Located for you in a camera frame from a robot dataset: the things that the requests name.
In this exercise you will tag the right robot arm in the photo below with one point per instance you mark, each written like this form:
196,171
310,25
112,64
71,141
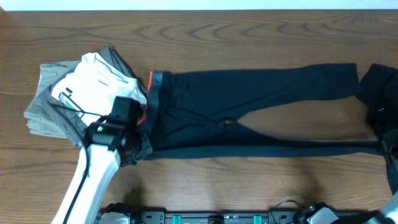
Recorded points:
385,214

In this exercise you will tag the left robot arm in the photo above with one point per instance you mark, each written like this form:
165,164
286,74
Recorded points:
109,143

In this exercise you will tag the khaki folded cargo pants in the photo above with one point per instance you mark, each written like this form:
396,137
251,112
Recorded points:
47,116

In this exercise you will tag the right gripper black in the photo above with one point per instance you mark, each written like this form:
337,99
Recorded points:
388,140

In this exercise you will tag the white folded t-shirt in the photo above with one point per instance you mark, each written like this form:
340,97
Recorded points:
92,87

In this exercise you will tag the black leggings red waistband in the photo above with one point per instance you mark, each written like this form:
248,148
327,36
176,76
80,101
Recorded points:
195,115

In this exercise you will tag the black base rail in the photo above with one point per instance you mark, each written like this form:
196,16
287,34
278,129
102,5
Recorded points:
285,212

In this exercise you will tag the black garment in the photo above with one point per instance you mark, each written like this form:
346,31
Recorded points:
378,91

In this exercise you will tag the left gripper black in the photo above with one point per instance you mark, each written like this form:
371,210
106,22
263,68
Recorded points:
137,116

